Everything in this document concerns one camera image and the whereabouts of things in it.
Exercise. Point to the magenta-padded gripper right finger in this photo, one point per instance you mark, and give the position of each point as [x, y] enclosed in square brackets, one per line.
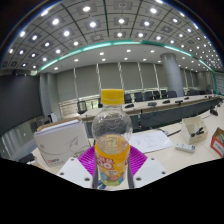
[148, 170]

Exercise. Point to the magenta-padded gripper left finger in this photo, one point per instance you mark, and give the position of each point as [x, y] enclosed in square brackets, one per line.
[71, 170]

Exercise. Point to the yellow-capped clear drink bottle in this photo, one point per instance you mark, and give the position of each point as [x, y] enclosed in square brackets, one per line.
[111, 160]

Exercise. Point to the white printed paper sheet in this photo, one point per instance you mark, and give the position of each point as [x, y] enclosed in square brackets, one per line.
[151, 141]

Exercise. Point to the large white cardboard box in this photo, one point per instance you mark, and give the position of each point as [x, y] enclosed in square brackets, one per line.
[61, 141]

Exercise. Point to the white power strip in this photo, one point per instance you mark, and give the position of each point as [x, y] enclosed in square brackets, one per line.
[185, 148]

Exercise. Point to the small open white box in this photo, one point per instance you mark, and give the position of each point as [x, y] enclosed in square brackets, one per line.
[193, 128]

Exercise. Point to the row of black office chairs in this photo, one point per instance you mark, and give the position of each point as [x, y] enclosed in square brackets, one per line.
[138, 97]

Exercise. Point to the open red cardboard box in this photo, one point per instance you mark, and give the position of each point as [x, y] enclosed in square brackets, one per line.
[218, 143]

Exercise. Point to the round ceiling lights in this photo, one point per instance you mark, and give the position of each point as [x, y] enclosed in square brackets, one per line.
[121, 20]

